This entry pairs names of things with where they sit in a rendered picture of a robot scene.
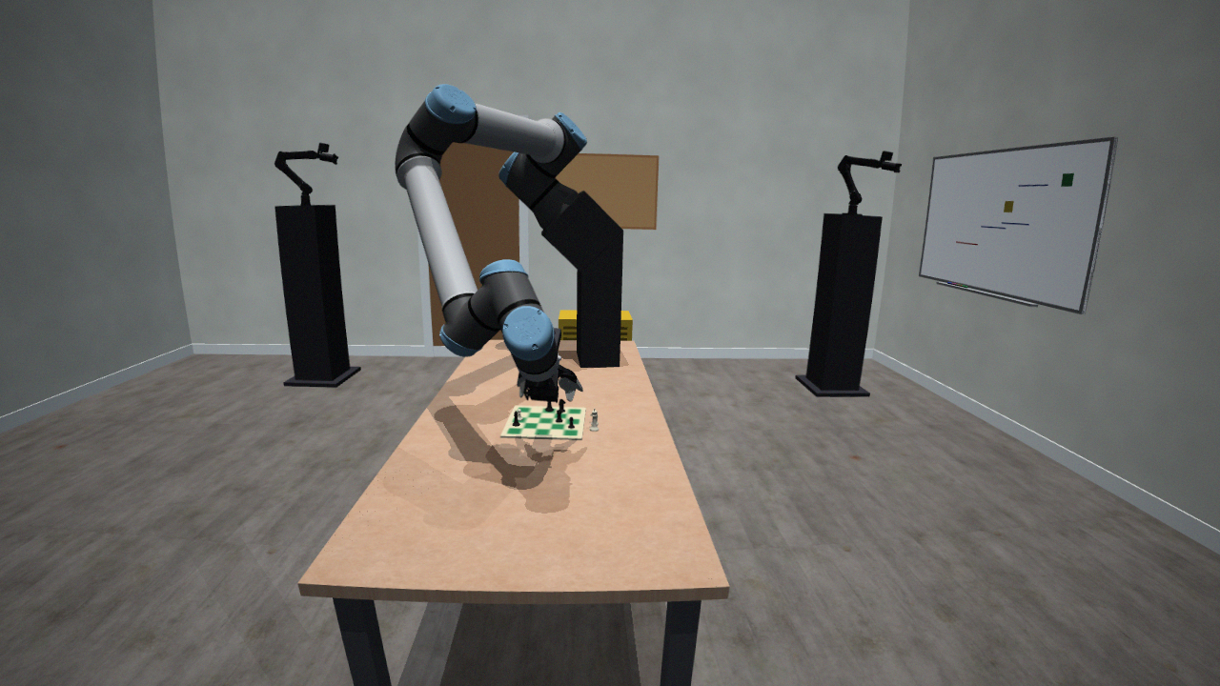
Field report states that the green and cream chessboard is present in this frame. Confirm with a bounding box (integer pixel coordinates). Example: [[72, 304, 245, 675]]
[[500, 406, 586, 439]]

